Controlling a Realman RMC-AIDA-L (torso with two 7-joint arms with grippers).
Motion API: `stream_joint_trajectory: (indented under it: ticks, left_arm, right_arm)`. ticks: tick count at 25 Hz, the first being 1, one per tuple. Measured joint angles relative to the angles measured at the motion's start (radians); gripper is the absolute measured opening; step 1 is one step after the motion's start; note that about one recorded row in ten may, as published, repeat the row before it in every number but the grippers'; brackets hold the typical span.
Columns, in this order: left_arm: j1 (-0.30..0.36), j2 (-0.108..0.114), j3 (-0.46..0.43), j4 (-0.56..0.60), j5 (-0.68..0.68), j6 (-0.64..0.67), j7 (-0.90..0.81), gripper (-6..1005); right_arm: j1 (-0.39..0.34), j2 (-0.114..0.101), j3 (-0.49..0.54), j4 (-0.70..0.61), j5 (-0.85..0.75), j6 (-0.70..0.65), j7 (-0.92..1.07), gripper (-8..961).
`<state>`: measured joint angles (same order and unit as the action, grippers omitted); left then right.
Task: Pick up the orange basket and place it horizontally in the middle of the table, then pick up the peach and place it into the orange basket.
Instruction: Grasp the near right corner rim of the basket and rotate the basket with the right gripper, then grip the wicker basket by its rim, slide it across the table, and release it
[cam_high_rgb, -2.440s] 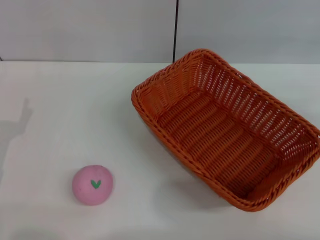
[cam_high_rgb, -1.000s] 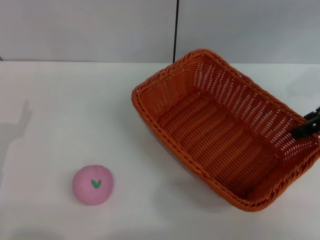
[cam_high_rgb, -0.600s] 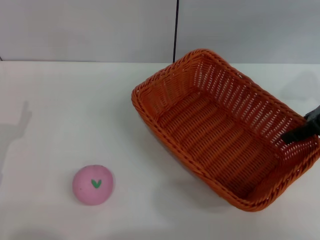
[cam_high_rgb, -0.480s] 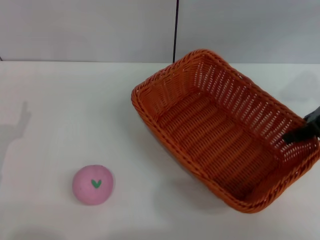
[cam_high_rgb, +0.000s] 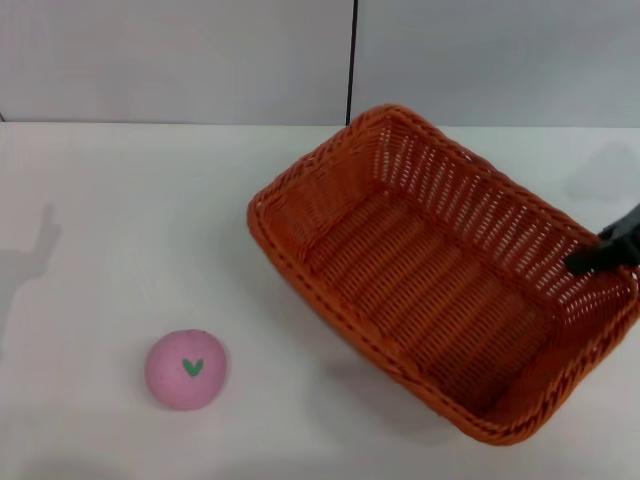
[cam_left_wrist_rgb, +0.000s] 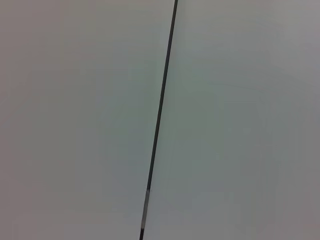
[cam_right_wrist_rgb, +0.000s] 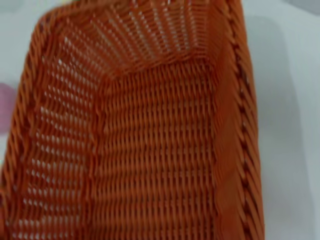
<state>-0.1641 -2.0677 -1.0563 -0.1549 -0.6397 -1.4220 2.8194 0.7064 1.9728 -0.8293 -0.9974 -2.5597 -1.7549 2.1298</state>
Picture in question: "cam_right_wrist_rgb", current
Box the orange woven plastic basket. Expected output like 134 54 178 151
0 0 266 240

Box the pink toy peach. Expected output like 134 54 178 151
0 82 16 132

